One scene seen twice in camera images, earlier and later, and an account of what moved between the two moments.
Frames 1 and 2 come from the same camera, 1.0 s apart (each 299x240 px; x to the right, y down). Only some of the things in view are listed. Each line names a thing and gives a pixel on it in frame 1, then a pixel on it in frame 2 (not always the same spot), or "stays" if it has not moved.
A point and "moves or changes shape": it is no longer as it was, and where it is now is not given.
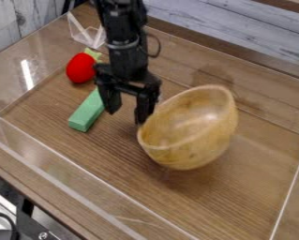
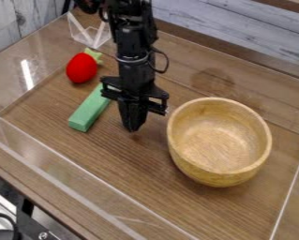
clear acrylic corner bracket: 92,37 stays
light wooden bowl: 188,129 moves or changes shape
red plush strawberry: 82,66 stays
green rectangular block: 89,112 stays
